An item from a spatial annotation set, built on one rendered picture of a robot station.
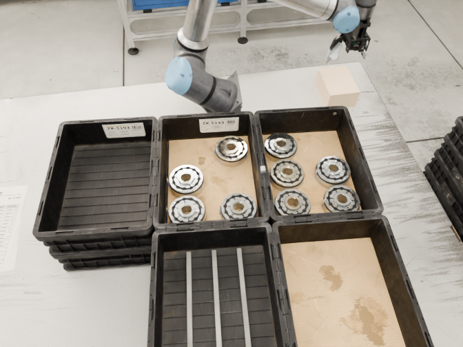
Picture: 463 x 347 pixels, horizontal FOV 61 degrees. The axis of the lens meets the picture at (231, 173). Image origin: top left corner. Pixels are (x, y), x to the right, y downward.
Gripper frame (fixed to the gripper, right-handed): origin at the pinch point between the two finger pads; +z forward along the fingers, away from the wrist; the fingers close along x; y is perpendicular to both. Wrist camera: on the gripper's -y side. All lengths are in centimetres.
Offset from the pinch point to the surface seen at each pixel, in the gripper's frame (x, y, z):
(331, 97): -5.5, 8.0, 10.7
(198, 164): -60, 37, 4
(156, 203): -72, 55, -4
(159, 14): -71, -139, 58
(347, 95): 1.1, 8.0, 10.6
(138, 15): -85, -139, 58
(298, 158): -27.9, 39.9, 4.2
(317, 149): -20.7, 37.3, 4.2
